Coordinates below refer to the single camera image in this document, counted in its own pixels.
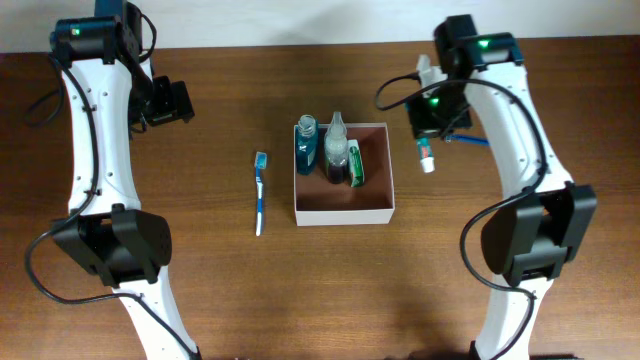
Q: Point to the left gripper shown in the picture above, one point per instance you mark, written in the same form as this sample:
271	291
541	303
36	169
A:
167	107

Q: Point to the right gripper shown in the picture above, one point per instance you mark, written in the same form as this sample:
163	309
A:
430	130

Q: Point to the blue disposable razor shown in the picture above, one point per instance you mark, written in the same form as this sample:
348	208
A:
466	139

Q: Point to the teal toothpaste tube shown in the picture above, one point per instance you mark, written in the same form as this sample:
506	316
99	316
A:
426	155

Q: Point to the green soap box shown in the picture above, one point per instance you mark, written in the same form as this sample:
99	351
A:
356	169

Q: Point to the clear blue spray bottle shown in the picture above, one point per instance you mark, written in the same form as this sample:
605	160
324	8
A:
336	149

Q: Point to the teal mouthwash bottle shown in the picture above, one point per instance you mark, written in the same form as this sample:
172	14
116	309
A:
306	144

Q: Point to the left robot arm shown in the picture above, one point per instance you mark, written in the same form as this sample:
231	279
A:
113	90

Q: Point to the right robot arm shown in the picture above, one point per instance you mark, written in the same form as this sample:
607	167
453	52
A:
539	225

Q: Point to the blue white toothbrush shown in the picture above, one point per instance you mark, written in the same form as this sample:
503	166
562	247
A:
260	164

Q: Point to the white cardboard box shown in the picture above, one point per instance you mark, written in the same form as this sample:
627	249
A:
317	202

